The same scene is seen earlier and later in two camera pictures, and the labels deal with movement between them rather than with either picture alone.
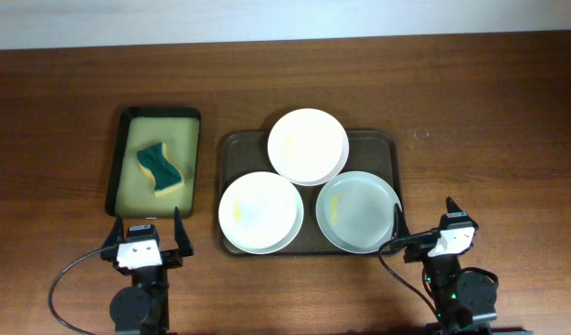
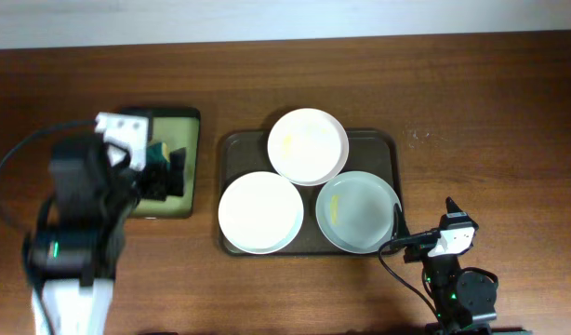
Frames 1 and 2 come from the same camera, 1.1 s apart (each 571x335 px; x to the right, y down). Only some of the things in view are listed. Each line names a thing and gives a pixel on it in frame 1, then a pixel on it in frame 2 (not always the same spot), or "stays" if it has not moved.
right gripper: (418, 246) stays
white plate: (308, 147) stays
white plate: (260, 212) stays
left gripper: (174, 259) to (153, 180)
